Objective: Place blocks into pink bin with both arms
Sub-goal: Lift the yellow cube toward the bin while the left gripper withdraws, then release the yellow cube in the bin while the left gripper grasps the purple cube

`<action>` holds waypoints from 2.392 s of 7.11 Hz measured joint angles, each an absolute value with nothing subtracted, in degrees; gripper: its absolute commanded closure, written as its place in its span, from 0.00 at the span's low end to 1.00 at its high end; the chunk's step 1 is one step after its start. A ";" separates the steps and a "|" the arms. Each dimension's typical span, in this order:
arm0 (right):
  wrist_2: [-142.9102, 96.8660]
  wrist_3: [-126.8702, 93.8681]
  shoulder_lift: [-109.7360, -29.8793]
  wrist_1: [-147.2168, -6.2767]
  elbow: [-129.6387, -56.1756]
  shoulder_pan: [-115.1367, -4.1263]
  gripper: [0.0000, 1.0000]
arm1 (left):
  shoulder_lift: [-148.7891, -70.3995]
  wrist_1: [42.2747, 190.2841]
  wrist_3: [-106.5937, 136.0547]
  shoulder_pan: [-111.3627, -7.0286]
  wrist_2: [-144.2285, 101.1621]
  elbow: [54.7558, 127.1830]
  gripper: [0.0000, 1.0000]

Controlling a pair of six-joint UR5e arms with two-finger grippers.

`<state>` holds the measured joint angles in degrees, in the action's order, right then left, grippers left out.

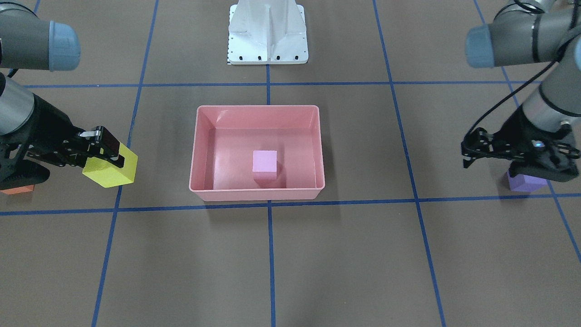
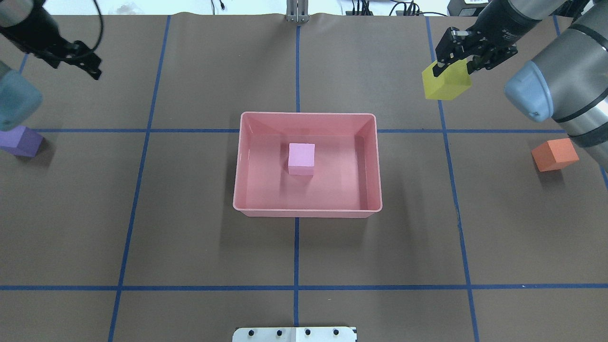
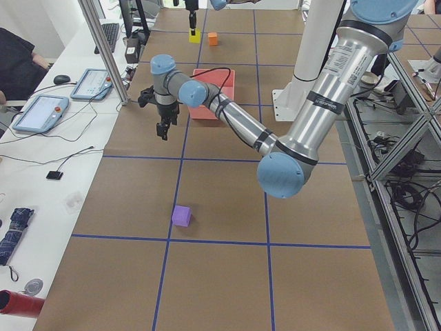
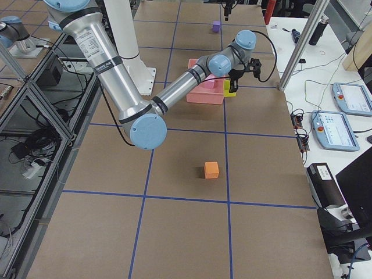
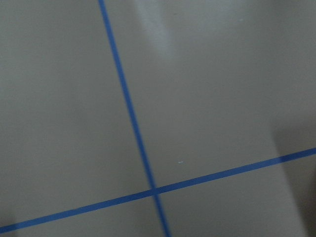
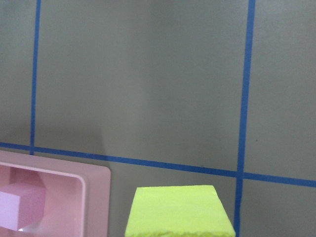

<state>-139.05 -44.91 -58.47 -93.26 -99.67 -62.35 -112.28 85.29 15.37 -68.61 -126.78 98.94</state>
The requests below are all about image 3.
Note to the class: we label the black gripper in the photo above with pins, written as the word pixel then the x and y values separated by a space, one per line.
pixel 191 16
pixel 168 111

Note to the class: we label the yellow foam block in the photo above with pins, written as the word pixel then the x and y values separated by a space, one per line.
pixel 195 36

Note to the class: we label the orange foam block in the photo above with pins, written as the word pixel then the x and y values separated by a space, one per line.
pixel 212 38

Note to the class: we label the purple foam block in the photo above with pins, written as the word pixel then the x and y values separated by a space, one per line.
pixel 181 216

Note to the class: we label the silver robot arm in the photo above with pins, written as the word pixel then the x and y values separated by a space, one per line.
pixel 220 4
pixel 340 38

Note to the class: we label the black box with label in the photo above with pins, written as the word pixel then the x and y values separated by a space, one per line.
pixel 132 51

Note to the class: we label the far blue teach pendant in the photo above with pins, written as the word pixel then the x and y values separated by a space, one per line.
pixel 94 85

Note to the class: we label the blue teach pendant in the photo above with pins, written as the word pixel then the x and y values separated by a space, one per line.
pixel 42 114
pixel 94 85

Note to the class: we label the black keyboard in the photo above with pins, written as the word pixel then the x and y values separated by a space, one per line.
pixel 111 32

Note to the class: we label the small black square device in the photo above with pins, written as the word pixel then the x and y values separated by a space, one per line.
pixel 54 175

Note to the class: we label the black computer mouse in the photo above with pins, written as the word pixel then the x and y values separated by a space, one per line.
pixel 61 79

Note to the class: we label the near blue teach pendant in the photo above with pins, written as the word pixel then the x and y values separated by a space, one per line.
pixel 42 114

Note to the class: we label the seated person in black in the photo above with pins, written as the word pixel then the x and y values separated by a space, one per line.
pixel 22 69

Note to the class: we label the folded blue umbrella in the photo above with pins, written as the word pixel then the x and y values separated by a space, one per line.
pixel 19 221

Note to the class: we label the round metal disc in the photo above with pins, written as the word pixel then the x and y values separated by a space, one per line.
pixel 33 287

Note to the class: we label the red cylinder bottle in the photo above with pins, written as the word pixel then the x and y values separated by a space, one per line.
pixel 21 305

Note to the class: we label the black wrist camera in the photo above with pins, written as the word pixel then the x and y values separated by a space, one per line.
pixel 146 97

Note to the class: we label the aluminium frame post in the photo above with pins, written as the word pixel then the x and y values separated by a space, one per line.
pixel 98 35

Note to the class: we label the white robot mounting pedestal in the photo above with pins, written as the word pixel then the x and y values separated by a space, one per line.
pixel 303 62

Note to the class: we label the aluminium side frame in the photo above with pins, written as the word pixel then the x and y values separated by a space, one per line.
pixel 398 137

